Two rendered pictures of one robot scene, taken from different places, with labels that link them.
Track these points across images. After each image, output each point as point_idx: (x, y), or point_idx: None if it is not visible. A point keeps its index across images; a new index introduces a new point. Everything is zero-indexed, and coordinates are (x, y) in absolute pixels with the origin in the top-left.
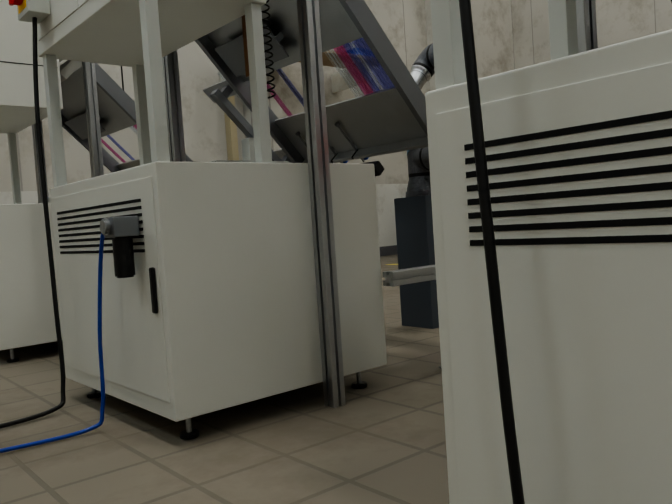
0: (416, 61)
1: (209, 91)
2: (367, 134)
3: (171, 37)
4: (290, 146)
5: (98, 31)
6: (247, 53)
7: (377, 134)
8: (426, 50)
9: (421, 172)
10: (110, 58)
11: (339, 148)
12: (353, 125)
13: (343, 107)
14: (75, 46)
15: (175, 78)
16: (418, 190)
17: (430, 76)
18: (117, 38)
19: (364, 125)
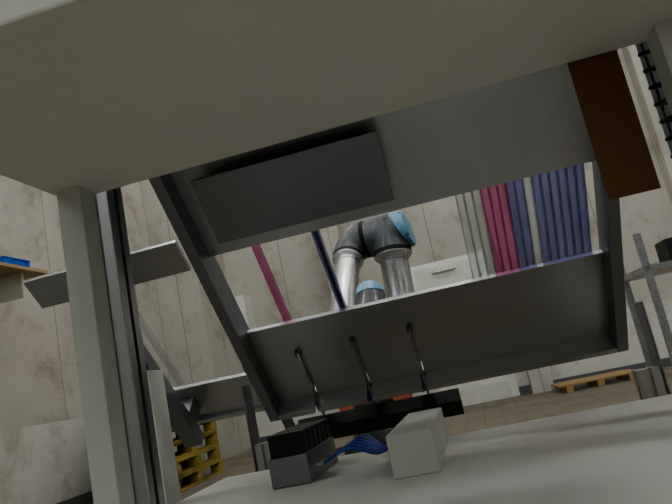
0: (343, 244)
1: (43, 284)
2: (462, 343)
3: (335, 99)
4: (266, 379)
5: (233, 10)
6: (608, 144)
7: (485, 342)
8: (357, 230)
9: (383, 401)
10: (51, 152)
11: (380, 373)
12: (441, 329)
13: (440, 297)
14: (33, 70)
15: (122, 236)
16: (387, 429)
17: (362, 265)
18: (220, 65)
19: (466, 328)
